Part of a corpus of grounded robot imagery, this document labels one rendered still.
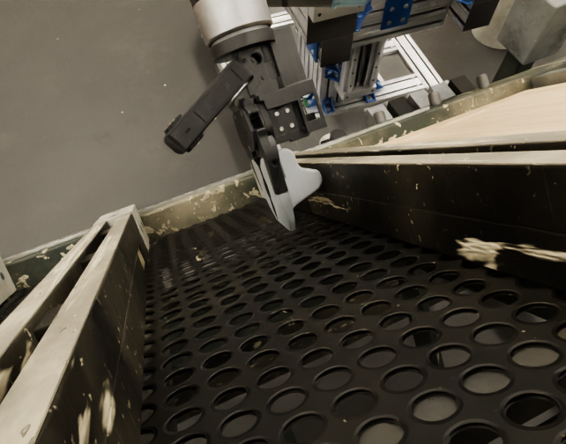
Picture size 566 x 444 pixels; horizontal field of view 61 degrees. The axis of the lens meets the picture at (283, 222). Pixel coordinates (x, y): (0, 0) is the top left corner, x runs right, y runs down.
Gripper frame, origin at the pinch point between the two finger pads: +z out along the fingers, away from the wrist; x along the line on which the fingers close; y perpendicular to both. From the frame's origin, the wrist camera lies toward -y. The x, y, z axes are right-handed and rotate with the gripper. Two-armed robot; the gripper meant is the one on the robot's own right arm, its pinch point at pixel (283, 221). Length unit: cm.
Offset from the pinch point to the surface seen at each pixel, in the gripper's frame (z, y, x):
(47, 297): -4.9, -20.6, -18.2
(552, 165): -4.9, 5.8, -33.4
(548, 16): -13, 90, 48
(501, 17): -22, 166, 150
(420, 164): -4.9, 5.8, -22.0
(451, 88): -4, 68, 60
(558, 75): -1, 72, 31
